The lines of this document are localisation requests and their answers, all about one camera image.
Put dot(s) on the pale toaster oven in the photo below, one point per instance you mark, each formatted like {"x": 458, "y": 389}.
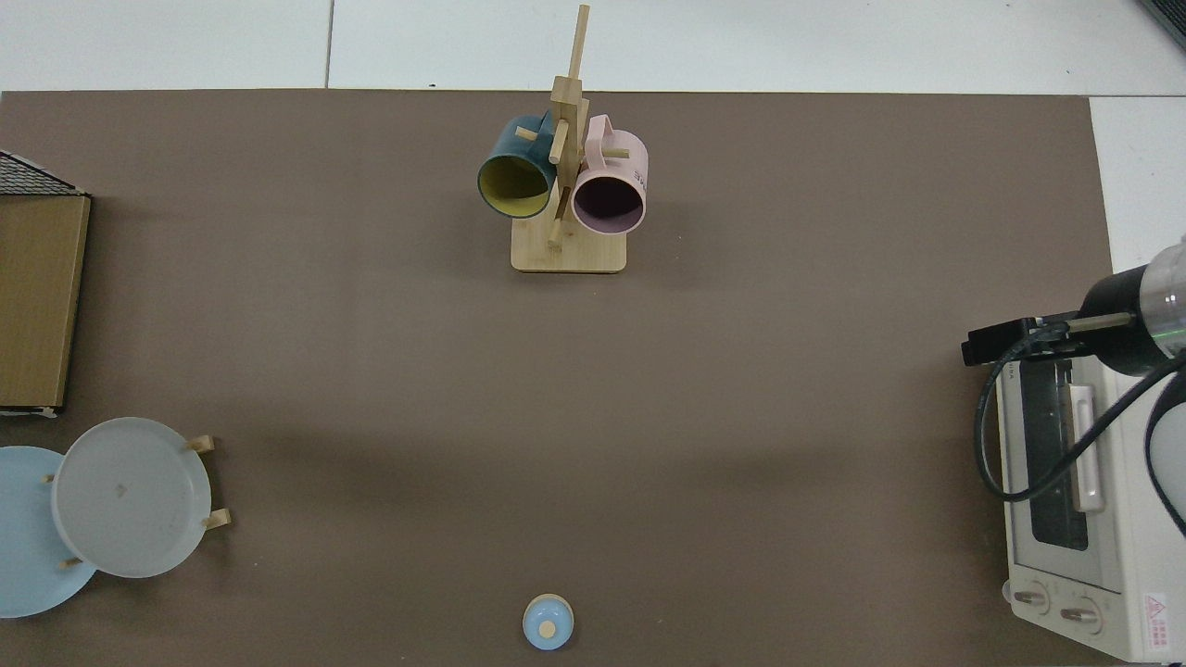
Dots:
{"x": 1135, "y": 556}

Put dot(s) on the dark grey panel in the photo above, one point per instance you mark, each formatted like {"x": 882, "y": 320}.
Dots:
{"x": 1169, "y": 17}

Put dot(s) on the pink mug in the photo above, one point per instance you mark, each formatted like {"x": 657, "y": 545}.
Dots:
{"x": 607, "y": 199}

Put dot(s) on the wooden cup stand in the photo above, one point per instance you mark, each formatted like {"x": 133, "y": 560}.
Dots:
{"x": 570, "y": 252}

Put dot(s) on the brown table cloth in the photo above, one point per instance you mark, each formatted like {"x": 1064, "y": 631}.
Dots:
{"x": 556, "y": 417}

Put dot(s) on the teal mug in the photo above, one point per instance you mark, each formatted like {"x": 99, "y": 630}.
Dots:
{"x": 514, "y": 181}

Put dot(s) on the small blue round bell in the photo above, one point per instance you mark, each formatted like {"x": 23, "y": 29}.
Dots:
{"x": 548, "y": 622}

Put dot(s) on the wooden plate rack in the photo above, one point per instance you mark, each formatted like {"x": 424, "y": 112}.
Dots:
{"x": 215, "y": 519}

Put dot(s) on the grey plate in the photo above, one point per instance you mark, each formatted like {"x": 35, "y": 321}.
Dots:
{"x": 130, "y": 496}

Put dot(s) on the light blue plate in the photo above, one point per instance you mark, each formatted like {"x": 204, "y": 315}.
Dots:
{"x": 28, "y": 547}

